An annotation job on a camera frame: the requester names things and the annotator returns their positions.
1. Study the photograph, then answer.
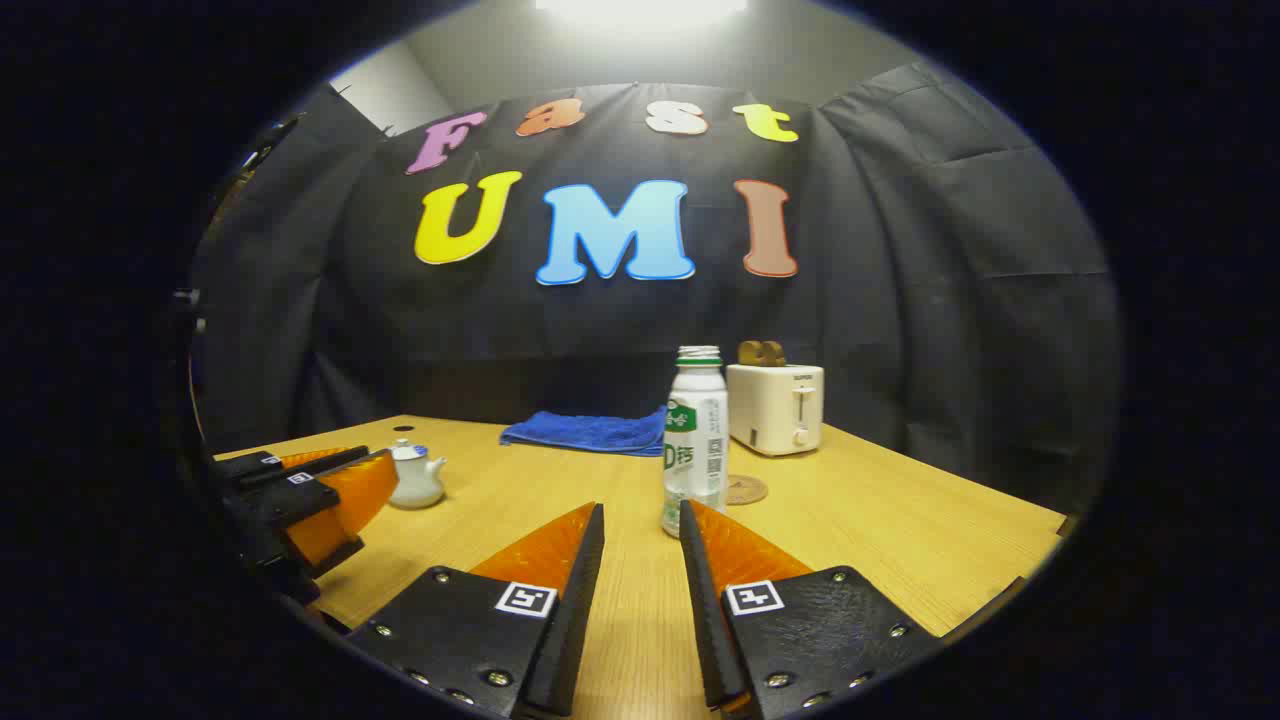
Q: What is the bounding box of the blue towel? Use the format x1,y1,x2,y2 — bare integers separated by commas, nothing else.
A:
500,406,669,458

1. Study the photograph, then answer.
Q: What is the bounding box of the black backdrop cloth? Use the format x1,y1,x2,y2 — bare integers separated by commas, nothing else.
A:
190,62,1121,516

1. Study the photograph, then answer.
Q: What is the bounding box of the white teacup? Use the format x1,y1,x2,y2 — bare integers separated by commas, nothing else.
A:
388,455,448,510

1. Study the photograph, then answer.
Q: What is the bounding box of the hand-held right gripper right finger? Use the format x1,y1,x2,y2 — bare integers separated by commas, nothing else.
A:
680,500,946,720

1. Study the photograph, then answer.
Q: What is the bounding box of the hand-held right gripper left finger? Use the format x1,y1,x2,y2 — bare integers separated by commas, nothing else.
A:
345,502,606,720

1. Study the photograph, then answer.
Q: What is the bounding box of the white water bottle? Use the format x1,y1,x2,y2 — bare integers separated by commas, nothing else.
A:
662,346,730,539

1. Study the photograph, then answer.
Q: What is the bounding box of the large ceiling light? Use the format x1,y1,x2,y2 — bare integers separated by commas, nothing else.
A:
535,0,749,21

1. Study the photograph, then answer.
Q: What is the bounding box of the cream toaster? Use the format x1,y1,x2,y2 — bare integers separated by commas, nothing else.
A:
726,363,825,457

